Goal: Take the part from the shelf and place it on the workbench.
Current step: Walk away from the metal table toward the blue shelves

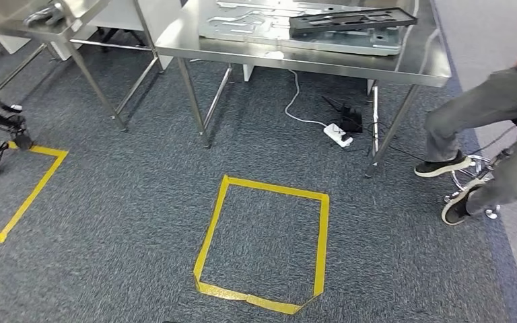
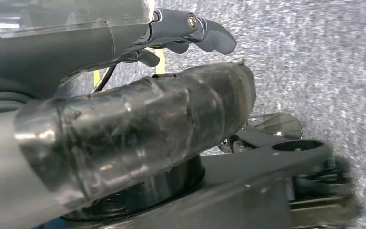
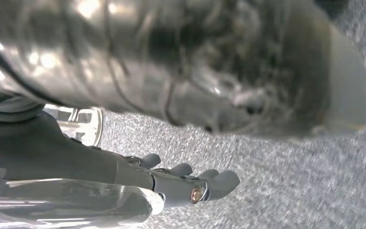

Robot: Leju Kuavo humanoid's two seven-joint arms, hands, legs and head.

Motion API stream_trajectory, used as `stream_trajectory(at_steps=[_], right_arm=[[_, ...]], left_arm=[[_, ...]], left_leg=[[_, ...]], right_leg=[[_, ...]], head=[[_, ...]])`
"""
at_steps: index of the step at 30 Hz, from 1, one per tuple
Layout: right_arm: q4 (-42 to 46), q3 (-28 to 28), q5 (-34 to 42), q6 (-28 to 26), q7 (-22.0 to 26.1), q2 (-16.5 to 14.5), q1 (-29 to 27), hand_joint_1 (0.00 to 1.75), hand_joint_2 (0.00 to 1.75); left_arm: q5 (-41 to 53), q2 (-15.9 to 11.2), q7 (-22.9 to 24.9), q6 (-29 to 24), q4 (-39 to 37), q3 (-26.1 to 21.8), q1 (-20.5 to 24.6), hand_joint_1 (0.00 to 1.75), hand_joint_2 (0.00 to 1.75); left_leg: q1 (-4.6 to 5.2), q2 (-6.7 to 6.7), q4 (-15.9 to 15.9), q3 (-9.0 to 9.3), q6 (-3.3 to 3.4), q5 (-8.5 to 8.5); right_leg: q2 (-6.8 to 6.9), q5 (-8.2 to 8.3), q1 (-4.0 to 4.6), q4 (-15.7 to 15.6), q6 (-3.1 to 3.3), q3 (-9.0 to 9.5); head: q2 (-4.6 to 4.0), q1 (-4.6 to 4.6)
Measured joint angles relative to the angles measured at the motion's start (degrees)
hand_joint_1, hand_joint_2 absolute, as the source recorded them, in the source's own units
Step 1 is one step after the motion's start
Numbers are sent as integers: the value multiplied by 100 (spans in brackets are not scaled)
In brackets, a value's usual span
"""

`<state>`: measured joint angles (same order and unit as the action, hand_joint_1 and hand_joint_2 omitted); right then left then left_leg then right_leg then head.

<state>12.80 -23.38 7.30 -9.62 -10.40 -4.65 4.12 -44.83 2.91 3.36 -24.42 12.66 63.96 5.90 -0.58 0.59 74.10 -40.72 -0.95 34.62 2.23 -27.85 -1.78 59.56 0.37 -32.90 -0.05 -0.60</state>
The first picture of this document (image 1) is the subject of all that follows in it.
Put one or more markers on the steel frame side table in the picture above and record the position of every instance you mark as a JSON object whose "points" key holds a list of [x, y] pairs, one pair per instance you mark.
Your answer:
{"points": [[0, 13]]}

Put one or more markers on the person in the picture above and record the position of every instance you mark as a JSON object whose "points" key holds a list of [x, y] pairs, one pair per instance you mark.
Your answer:
{"points": [[486, 102]]}

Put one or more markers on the stamped grey metal panel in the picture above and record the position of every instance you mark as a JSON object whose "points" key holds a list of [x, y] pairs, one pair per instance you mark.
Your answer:
{"points": [[240, 26]]}

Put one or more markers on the stainless steel workbench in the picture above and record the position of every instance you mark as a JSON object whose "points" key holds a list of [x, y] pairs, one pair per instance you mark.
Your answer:
{"points": [[419, 62]]}

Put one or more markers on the black chair base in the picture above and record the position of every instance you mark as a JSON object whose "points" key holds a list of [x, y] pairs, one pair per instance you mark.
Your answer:
{"points": [[107, 33]]}

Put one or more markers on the black power adapter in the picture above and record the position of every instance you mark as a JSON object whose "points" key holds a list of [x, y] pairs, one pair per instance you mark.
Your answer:
{"points": [[352, 122]]}

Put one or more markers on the long black plastic part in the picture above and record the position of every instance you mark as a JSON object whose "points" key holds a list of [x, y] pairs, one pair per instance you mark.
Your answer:
{"points": [[298, 26]]}

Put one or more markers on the black humanoid robot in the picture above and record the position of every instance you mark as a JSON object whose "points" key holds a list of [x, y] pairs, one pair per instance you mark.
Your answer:
{"points": [[0, 120]]}

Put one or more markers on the white power strip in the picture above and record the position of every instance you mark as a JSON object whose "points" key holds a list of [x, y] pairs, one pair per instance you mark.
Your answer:
{"points": [[339, 136]]}

